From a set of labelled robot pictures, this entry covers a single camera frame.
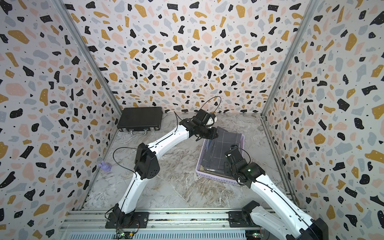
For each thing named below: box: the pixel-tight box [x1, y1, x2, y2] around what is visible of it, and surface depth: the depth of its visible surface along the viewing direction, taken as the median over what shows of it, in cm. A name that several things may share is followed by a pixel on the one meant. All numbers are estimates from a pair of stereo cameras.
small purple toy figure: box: [98, 160, 112, 172], surface depth 90 cm
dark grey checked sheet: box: [201, 126, 242, 173], surface depth 89 cm
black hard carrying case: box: [117, 106, 163, 136], surface depth 121 cm
